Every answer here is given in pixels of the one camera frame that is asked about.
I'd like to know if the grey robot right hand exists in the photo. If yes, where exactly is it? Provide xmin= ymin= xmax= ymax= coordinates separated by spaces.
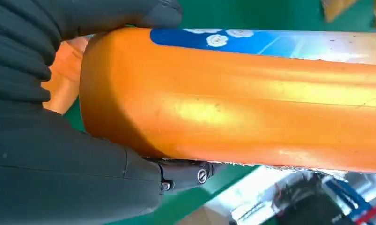
xmin=0 ymin=0 xmax=221 ymax=225

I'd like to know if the brown cardboard box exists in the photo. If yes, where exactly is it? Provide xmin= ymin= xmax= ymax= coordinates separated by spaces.
xmin=175 ymin=205 xmax=230 ymax=225

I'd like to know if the white table with clutter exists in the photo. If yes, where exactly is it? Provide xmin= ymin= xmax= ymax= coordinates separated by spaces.
xmin=175 ymin=166 xmax=376 ymax=225

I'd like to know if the black bag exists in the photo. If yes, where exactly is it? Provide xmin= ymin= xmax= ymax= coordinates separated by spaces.
xmin=278 ymin=198 xmax=357 ymax=225

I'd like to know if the blue metal rack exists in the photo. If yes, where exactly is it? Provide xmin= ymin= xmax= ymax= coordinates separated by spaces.
xmin=324 ymin=177 xmax=376 ymax=225

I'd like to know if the yellow sheet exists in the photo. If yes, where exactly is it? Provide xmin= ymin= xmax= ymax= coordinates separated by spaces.
xmin=320 ymin=0 xmax=376 ymax=29

